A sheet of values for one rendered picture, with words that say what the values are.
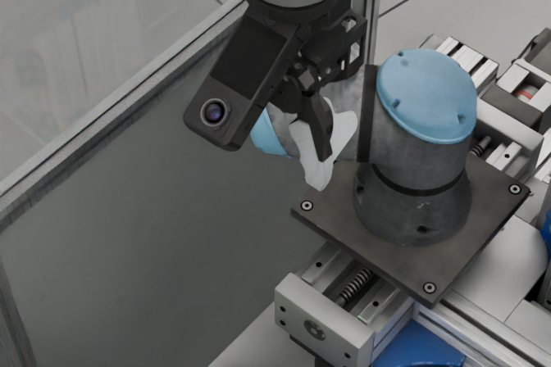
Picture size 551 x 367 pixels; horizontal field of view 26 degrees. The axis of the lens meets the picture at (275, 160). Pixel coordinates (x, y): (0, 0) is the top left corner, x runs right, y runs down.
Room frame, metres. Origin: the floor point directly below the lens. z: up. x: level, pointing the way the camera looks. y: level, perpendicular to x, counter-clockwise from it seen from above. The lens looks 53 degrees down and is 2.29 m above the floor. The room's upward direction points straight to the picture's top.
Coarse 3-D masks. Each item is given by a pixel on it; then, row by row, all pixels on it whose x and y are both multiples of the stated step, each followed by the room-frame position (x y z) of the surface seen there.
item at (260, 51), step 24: (240, 24) 0.61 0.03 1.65; (264, 24) 0.61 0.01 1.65; (288, 24) 0.60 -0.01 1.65; (240, 48) 0.60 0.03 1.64; (264, 48) 0.59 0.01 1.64; (288, 48) 0.59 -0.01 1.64; (216, 72) 0.58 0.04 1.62; (240, 72) 0.58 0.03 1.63; (264, 72) 0.57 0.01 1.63; (216, 96) 0.56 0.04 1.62; (240, 96) 0.56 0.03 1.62; (264, 96) 0.57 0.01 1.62; (192, 120) 0.55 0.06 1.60; (216, 120) 0.55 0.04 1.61; (240, 120) 0.55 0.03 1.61; (216, 144) 0.54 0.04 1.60; (240, 144) 0.54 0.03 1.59
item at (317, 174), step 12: (300, 120) 0.59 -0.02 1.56; (336, 120) 0.61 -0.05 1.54; (348, 120) 0.61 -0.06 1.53; (300, 132) 0.59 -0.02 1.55; (336, 132) 0.60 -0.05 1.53; (348, 132) 0.61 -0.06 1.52; (300, 144) 0.59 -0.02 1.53; (312, 144) 0.58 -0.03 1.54; (336, 144) 0.60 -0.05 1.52; (300, 156) 0.59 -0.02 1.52; (312, 156) 0.58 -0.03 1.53; (336, 156) 0.59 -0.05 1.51; (312, 168) 0.58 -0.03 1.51; (324, 168) 0.57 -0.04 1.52; (312, 180) 0.58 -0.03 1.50; (324, 180) 0.58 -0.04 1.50
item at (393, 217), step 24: (360, 168) 0.90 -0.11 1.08; (360, 192) 0.88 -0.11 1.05; (384, 192) 0.84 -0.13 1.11; (408, 192) 0.83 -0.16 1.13; (432, 192) 0.82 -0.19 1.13; (456, 192) 0.84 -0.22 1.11; (360, 216) 0.85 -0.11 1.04; (384, 216) 0.82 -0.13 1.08; (408, 216) 0.82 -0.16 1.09; (432, 216) 0.82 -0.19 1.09; (456, 216) 0.83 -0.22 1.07; (408, 240) 0.81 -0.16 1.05; (432, 240) 0.81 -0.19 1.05
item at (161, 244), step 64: (128, 128) 1.06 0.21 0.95; (64, 192) 0.97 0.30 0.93; (128, 192) 1.05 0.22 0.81; (192, 192) 1.15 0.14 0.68; (256, 192) 1.26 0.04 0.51; (0, 256) 0.87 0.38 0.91; (64, 256) 0.95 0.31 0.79; (128, 256) 1.03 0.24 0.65; (192, 256) 1.14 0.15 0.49; (256, 256) 1.26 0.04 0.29; (64, 320) 0.93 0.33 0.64; (128, 320) 1.01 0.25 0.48; (192, 320) 1.12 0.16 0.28
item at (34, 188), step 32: (224, 32) 1.21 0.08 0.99; (192, 64) 1.16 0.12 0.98; (128, 96) 1.08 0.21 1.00; (160, 96) 1.11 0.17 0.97; (96, 128) 1.03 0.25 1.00; (64, 160) 0.97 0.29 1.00; (32, 192) 0.93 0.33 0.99; (0, 224) 0.88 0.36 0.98; (0, 288) 0.86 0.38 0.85; (0, 320) 0.85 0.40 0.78; (32, 352) 0.87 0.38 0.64
